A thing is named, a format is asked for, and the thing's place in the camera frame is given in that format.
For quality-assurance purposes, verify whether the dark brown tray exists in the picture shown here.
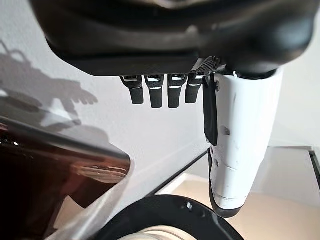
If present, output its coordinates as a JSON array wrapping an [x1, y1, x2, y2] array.
[[0, 116, 133, 240]]

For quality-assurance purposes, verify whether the white counter cabinet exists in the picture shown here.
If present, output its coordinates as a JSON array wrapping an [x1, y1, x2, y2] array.
[[172, 144, 320, 240]]

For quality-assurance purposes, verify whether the round glass washing machine door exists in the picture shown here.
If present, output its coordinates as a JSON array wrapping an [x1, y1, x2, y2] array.
[[94, 194, 245, 240]]

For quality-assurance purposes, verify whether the robot left hand black white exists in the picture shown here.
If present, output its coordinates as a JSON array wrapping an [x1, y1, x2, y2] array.
[[28, 0, 316, 219]]

